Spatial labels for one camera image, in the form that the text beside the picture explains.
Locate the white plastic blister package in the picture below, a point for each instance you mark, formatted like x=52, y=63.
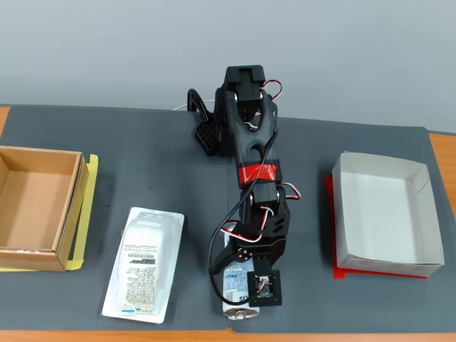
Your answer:
x=142, y=249

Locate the yellow tape strip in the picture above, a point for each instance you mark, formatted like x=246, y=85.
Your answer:
x=89, y=213

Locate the grey textured mat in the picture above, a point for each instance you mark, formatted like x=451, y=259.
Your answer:
x=160, y=160
x=310, y=213

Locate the red sheet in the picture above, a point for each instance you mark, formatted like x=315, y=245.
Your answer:
x=340, y=274

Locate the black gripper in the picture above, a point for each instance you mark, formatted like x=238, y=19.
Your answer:
x=244, y=254

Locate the white blue printed can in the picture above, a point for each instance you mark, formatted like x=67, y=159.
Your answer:
x=235, y=285

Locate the brown cardboard box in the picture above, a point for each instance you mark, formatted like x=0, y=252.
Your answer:
x=32, y=199

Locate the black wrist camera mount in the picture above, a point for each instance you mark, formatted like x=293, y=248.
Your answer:
x=265, y=288

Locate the white paper box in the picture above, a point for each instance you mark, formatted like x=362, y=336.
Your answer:
x=377, y=213

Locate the black perforated table clamp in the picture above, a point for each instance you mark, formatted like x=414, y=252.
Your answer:
x=206, y=137

